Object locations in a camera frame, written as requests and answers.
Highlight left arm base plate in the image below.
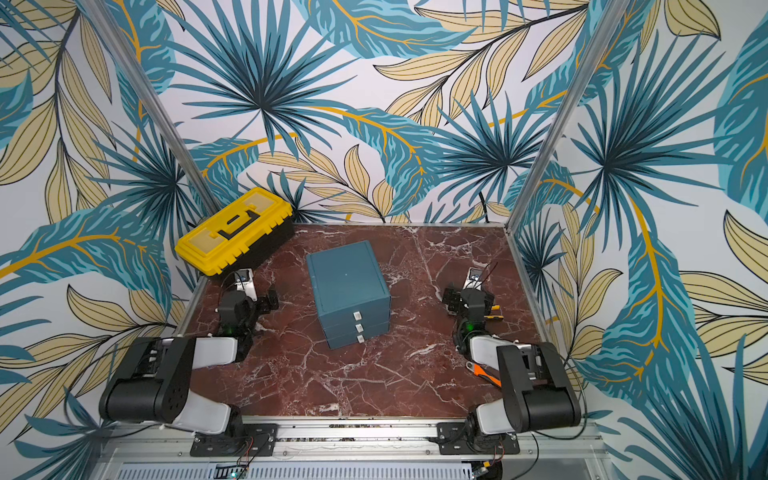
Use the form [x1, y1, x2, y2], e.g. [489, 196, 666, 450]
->
[190, 423, 278, 457]

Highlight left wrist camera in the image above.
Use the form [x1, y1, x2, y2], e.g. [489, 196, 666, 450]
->
[235, 268, 258, 301]

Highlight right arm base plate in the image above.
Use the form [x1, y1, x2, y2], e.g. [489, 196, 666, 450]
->
[435, 420, 520, 456]

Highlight teal three-drawer cabinet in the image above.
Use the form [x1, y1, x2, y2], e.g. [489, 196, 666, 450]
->
[306, 240, 391, 350]

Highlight left aluminium corner post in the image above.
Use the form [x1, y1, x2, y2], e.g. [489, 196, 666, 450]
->
[80, 0, 220, 216]

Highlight right aluminium corner post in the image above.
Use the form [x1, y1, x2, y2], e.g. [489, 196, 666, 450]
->
[505, 1, 628, 236]

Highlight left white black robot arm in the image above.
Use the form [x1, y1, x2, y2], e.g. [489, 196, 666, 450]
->
[99, 289, 279, 438]

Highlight aluminium front rail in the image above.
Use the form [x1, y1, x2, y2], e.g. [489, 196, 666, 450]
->
[89, 416, 617, 479]

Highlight yellow black toolbox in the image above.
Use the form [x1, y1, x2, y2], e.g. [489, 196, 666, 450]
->
[174, 187, 294, 277]

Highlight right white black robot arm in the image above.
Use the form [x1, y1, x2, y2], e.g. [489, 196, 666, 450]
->
[442, 286, 583, 438]

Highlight yellow handled pliers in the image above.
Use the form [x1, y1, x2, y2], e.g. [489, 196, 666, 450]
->
[484, 305, 504, 320]

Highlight aluminium corner post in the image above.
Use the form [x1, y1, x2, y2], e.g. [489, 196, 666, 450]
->
[505, 1, 628, 236]
[80, 0, 220, 216]

